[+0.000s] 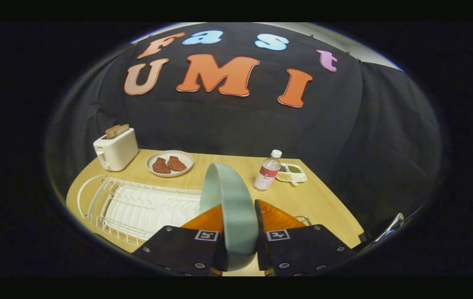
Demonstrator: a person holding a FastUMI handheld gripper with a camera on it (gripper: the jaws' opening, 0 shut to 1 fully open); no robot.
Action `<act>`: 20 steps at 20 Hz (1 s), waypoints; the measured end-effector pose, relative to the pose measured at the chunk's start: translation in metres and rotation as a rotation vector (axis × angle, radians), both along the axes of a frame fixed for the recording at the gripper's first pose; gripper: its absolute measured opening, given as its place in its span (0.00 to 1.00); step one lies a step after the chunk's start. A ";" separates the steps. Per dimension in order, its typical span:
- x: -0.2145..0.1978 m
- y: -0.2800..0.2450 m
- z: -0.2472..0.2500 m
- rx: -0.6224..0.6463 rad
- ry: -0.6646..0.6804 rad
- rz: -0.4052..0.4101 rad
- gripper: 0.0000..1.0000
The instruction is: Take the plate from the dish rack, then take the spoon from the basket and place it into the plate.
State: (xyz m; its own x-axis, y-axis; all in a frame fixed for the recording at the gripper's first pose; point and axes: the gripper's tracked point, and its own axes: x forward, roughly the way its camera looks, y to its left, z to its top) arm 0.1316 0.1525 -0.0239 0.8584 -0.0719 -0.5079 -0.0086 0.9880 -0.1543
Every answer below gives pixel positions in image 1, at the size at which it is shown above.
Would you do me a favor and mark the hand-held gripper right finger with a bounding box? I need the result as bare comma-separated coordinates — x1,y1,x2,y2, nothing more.
254,199,355,277

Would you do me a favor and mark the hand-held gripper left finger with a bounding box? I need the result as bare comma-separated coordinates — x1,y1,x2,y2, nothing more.
132,203,225,277

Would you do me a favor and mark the white wire dish rack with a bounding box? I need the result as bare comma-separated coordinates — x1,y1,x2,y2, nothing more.
78,174,202,245

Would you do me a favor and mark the pale green plate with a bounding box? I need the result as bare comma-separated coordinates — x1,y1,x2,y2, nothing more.
200,162,259,271

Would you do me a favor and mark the white divided dish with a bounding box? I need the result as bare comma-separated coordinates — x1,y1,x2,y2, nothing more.
275,163,308,185

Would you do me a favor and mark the small beige plate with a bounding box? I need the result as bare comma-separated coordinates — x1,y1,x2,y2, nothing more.
146,150,194,178

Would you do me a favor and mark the red meat piece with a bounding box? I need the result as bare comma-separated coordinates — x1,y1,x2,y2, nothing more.
167,156,187,172
152,157,171,174

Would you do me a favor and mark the clear bottle with red label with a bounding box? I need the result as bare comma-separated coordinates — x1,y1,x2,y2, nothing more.
254,149,283,191

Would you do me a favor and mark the white toaster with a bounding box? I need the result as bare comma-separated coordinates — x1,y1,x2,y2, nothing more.
93,128,140,172

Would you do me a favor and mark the black backdrop cloth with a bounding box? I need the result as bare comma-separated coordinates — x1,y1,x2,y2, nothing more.
45,23,443,250

